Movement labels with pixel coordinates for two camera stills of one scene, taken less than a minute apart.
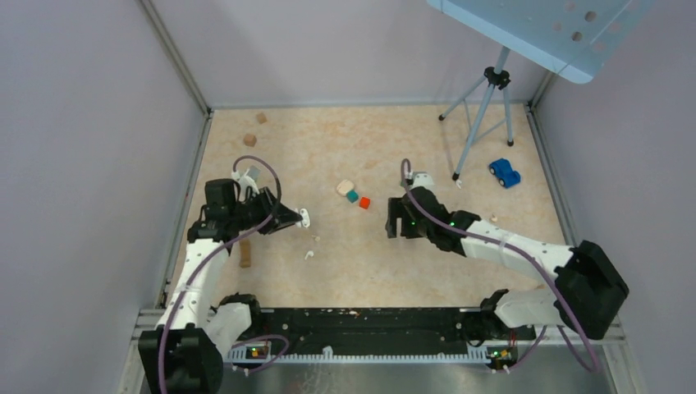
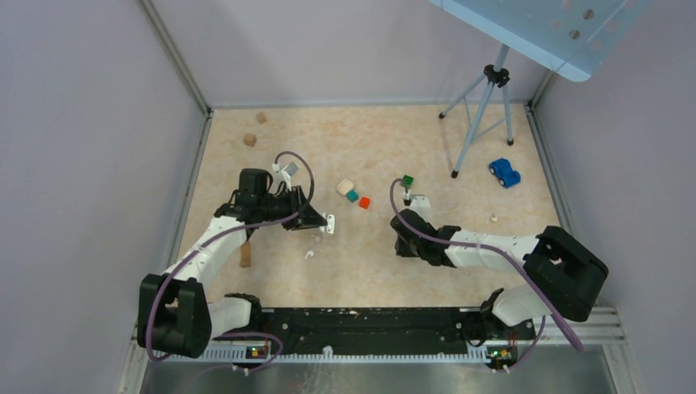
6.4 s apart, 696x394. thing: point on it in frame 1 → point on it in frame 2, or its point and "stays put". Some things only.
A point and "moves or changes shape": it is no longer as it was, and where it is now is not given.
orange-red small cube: x=364 y=203 stays put
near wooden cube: x=250 y=139 stays put
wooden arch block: x=244 y=254 stays put
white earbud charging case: x=305 y=217 moves or changes shape
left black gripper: x=282 y=217 → x=308 y=217
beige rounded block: x=344 y=186 stays put
